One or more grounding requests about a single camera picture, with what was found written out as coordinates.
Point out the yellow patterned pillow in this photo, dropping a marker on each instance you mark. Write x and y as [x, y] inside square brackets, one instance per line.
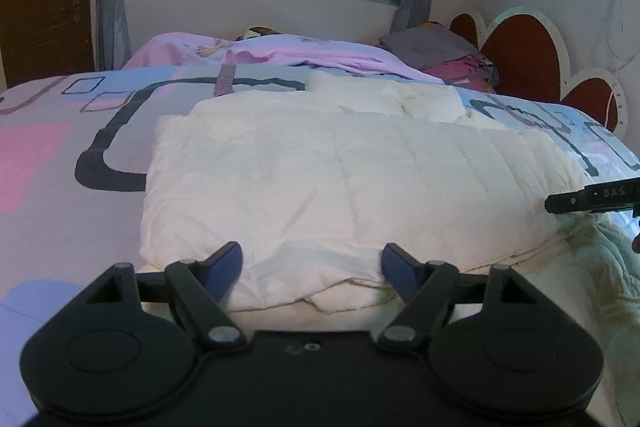
[257, 31]

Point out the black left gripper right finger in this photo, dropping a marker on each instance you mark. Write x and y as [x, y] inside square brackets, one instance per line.
[427, 291]

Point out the red heart headboard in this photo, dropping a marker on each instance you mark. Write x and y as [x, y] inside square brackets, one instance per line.
[533, 63]

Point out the pink blanket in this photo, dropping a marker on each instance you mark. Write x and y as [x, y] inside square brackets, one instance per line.
[182, 49]

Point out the person right hand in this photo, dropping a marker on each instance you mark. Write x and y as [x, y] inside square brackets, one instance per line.
[636, 244]

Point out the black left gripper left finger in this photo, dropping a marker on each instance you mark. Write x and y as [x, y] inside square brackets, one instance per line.
[198, 289]

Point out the cream white puffy jacket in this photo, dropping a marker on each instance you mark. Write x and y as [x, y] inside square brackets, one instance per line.
[313, 184]

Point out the patterned bed sheet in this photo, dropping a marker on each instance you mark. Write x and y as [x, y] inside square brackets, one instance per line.
[56, 231]

